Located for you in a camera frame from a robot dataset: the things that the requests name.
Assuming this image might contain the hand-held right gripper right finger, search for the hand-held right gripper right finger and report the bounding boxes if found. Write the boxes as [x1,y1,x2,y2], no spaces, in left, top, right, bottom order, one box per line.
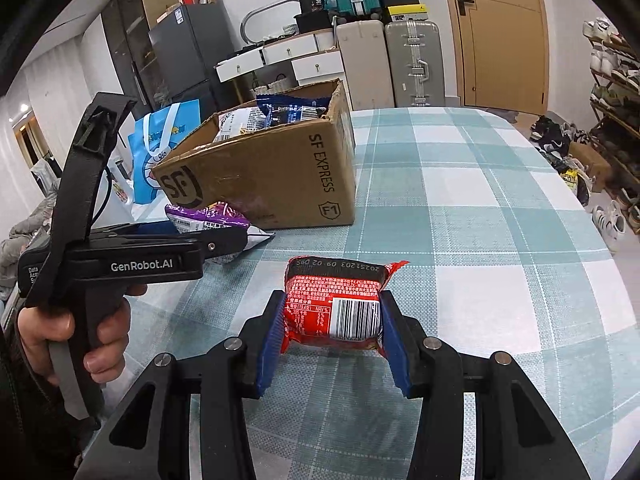
[379,291,593,480]

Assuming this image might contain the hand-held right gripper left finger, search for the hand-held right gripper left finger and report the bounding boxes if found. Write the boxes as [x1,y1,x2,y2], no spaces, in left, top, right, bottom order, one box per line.
[97,290,288,480]

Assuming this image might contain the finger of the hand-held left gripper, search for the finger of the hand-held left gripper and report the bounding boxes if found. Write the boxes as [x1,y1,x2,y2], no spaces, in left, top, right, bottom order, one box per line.
[200,230,249,265]

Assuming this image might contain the purple white snack packet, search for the purple white snack packet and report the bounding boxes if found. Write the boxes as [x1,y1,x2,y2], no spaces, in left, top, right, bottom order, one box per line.
[165,201,276,264]

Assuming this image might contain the red barcode snack packet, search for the red barcode snack packet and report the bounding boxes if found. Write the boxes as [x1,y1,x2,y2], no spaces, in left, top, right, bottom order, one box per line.
[281,256,411,358]

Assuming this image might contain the brown cardboard box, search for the brown cardboard box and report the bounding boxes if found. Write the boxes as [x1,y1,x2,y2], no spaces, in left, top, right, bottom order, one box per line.
[151,78,357,231]

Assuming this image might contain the white red snack bag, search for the white red snack bag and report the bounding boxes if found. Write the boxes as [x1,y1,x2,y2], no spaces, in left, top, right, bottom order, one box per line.
[216,108,268,143]

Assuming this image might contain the dark blue snack packet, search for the dark blue snack packet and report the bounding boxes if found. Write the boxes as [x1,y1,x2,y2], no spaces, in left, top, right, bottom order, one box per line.
[256,94,332,128]

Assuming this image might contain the person's left forearm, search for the person's left forearm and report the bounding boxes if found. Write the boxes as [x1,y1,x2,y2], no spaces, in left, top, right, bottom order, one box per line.
[0,330,96,480]

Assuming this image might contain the person's left hand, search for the person's left hand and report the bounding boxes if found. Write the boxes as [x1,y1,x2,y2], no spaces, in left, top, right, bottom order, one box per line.
[17,285,148,386]

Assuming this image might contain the grey cloth pile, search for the grey cloth pile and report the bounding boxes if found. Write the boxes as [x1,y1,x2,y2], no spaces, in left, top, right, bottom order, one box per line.
[0,195,56,291]

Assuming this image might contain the blue cartoon tote bag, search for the blue cartoon tote bag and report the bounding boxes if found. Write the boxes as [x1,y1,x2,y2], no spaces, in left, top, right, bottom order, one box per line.
[127,99,202,206]

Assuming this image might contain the checkered tablecloth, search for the checkered tablecloth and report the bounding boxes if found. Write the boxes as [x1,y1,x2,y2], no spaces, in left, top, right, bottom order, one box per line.
[85,106,631,480]

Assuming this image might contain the grey fridge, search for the grey fridge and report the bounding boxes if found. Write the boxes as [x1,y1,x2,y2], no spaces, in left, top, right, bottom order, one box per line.
[148,4,217,111]

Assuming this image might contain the white drawer cabinet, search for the white drawer cabinet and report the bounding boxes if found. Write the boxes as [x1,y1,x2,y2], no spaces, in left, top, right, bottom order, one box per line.
[215,27,346,106]

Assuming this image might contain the dark glass cabinet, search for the dark glass cabinet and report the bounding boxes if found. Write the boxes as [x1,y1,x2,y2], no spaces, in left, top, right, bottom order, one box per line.
[100,0,166,106]

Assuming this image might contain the grey round hoop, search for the grey round hoop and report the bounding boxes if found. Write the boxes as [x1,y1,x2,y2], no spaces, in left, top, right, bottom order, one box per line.
[241,0,301,43]

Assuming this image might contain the beige suitcase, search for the beige suitcase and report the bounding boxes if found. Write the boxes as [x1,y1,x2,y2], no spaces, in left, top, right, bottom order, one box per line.
[336,21,393,111]

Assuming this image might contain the white sneakers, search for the white sneakers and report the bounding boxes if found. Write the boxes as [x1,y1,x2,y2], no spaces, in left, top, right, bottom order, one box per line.
[592,200,628,253]

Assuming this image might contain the silver suitcase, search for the silver suitcase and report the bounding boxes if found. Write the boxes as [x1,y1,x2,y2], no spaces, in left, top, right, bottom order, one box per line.
[384,20,446,108]

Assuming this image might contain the small cardboard box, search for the small cardboard box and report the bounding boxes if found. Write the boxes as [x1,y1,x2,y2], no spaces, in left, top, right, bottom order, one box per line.
[567,141,613,193]

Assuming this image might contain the pile of shoes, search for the pile of shoes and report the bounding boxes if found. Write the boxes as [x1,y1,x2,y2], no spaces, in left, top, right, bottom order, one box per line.
[530,115,586,156]

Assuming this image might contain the yellow black box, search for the yellow black box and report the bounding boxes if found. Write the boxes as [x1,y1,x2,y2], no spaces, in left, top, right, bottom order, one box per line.
[386,4,432,23]

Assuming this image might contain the shoe rack with shoes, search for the shoe rack with shoes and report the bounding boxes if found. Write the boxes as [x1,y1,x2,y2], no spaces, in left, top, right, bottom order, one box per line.
[582,17,640,233]

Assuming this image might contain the wooden door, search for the wooden door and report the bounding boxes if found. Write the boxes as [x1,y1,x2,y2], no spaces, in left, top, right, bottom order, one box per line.
[439,0,548,111]

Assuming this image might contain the black cable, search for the black cable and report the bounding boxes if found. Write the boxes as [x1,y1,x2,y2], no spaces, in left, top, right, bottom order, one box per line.
[91,166,114,227]

